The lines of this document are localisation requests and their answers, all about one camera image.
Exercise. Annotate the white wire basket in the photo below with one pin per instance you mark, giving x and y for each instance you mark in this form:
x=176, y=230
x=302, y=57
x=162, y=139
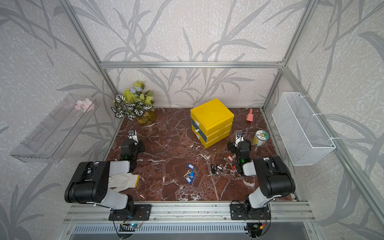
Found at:
x=304, y=136

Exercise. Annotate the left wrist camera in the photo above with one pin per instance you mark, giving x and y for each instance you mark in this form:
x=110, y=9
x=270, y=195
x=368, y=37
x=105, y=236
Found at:
x=133, y=136

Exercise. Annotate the yellow drawer cabinet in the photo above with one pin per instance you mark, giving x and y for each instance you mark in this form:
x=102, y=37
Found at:
x=211, y=122

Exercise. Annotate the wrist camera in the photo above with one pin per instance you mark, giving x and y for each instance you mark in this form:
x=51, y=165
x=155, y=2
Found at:
x=239, y=137
x=133, y=136

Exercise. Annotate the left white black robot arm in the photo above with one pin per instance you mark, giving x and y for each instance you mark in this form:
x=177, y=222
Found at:
x=100, y=183

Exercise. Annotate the aluminium front rail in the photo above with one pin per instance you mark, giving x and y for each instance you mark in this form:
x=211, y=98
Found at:
x=191, y=212

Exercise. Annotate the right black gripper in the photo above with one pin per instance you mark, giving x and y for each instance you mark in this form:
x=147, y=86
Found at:
x=232, y=147

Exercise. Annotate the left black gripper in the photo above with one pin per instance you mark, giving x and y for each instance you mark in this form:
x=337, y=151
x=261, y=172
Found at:
x=142, y=146

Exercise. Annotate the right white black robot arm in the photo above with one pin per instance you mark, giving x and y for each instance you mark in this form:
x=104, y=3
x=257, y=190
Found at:
x=274, y=177

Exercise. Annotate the clear acrylic wall shelf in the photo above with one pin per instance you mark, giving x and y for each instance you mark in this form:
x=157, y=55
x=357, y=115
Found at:
x=53, y=137

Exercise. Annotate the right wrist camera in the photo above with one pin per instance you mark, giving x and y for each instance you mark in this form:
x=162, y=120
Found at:
x=239, y=137

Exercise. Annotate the key with red tag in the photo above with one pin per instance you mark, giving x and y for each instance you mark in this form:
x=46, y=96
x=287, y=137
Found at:
x=230, y=158

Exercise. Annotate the aluminium frame crossbar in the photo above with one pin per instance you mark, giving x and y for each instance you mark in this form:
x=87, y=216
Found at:
x=199, y=65

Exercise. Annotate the artificial potted plant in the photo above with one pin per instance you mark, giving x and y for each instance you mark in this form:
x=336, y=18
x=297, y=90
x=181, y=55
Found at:
x=135, y=104

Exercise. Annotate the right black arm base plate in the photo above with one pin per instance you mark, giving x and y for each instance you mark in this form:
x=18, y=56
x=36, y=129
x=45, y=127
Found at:
x=244, y=211

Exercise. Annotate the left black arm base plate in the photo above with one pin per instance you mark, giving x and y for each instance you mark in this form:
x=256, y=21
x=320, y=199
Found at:
x=140, y=212

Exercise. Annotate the pink plastic scoop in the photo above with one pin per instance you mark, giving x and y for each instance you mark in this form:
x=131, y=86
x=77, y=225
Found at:
x=250, y=116

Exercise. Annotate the white work glove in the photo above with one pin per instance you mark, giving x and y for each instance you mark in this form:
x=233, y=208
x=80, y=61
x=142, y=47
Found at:
x=123, y=182

